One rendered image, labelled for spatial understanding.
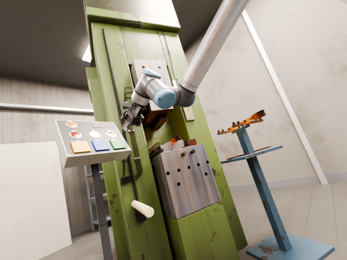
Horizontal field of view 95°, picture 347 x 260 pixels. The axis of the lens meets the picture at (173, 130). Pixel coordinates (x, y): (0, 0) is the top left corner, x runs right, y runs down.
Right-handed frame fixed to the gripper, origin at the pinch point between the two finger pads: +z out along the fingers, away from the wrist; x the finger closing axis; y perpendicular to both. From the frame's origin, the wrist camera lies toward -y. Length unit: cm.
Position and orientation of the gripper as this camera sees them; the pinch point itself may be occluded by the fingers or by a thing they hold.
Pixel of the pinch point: (123, 129)
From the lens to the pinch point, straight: 94.9
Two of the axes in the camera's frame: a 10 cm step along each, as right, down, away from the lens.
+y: 5.8, 6.4, -5.1
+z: -4.8, 7.7, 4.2
